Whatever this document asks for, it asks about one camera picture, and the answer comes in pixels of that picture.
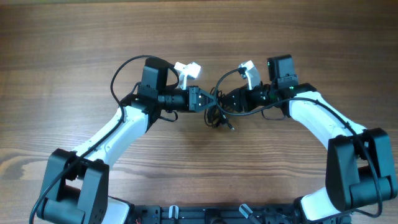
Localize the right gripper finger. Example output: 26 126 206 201
218 89 238 101
218 100 236 111

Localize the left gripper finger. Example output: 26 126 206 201
197 99 216 112
198 88 215 101

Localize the thick black USB cable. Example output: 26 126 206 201
203 88 236 131

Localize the thin black USB cable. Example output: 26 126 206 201
203 93 228 129

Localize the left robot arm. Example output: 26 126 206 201
29 55 214 224

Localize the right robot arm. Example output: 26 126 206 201
214 55 397 223

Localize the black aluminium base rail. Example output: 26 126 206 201
125 203 312 224

